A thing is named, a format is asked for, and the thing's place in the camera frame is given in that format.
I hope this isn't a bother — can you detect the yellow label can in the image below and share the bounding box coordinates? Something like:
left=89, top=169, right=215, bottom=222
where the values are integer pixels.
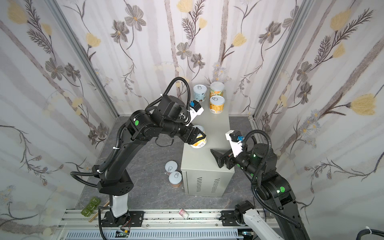
left=210, top=95, right=226, bottom=114
left=190, top=126, right=207, bottom=149

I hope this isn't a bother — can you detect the pink label can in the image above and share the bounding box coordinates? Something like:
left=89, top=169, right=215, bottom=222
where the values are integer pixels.
left=165, top=161, right=178, bottom=176

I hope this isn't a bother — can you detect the white blue label can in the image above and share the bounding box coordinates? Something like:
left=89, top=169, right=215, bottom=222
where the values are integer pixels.
left=193, top=85, right=207, bottom=102

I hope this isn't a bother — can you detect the green orange peach can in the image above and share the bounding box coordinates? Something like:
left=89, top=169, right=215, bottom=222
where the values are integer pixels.
left=210, top=82, right=225, bottom=98

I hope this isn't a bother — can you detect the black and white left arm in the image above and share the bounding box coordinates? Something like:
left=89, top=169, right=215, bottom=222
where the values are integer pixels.
left=70, top=77, right=206, bottom=228

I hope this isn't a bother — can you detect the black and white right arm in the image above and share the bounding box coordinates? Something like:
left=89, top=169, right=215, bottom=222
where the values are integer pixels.
left=211, top=130, right=310, bottom=240

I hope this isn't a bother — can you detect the grey metal cabinet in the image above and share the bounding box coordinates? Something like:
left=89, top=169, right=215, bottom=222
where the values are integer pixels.
left=181, top=100, right=235, bottom=197

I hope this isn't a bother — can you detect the salmon label can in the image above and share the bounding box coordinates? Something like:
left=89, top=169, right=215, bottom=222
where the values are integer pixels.
left=169, top=171, right=183, bottom=188

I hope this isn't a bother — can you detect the small pink bottle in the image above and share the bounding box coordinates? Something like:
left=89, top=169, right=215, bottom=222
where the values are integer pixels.
left=179, top=209, right=190, bottom=219

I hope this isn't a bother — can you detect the wooden mallet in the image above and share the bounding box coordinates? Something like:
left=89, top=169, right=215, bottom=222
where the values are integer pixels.
left=89, top=205, right=110, bottom=223

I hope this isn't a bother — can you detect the green block toy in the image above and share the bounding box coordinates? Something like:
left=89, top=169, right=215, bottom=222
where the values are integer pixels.
left=81, top=197, right=101, bottom=217

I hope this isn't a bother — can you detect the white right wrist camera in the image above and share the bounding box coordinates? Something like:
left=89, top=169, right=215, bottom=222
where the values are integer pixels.
left=226, top=130, right=244, bottom=158

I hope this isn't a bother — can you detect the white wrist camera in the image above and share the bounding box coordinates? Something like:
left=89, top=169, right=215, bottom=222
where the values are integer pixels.
left=187, top=100, right=204, bottom=126
left=226, top=130, right=244, bottom=158

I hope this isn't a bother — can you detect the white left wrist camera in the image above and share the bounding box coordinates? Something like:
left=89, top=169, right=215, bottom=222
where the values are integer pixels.
left=187, top=100, right=204, bottom=126

